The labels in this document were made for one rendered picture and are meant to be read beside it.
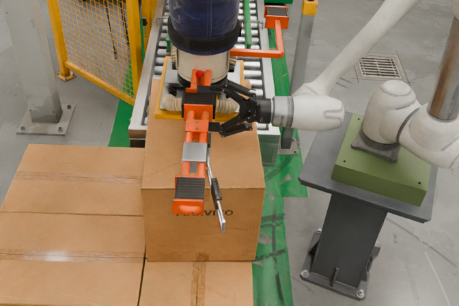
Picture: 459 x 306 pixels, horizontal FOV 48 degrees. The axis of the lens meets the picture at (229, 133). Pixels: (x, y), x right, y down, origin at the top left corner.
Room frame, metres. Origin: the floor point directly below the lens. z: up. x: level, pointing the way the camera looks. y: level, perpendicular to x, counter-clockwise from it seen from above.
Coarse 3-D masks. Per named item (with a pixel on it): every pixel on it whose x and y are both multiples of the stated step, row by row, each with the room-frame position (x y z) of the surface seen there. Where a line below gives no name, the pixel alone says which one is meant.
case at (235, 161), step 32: (160, 128) 1.38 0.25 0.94; (256, 128) 1.42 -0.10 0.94; (160, 160) 1.22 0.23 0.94; (224, 160) 1.25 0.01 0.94; (256, 160) 1.26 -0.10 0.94; (160, 192) 1.10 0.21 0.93; (224, 192) 1.12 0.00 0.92; (256, 192) 1.13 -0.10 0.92; (160, 224) 1.10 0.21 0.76; (192, 224) 1.11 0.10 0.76; (256, 224) 1.13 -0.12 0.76; (160, 256) 1.10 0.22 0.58; (192, 256) 1.11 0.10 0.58; (224, 256) 1.12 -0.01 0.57
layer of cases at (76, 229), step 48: (48, 192) 1.39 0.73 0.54; (96, 192) 1.41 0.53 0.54; (0, 240) 1.14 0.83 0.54; (48, 240) 1.15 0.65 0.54; (96, 240) 1.17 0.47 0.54; (144, 240) 1.19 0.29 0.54; (0, 288) 0.94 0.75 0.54; (48, 288) 0.96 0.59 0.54; (96, 288) 0.97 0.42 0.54; (144, 288) 0.98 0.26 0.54; (192, 288) 1.00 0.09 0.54; (240, 288) 1.01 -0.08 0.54
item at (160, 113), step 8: (168, 56) 1.59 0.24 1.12; (168, 64) 1.52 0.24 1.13; (160, 88) 1.39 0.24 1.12; (168, 88) 1.38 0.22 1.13; (176, 88) 1.36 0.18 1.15; (184, 88) 1.40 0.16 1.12; (160, 96) 1.34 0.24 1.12; (176, 96) 1.34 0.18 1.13; (160, 104) 1.30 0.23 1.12; (160, 112) 1.26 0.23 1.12; (168, 112) 1.26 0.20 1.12; (176, 112) 1.27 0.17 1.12
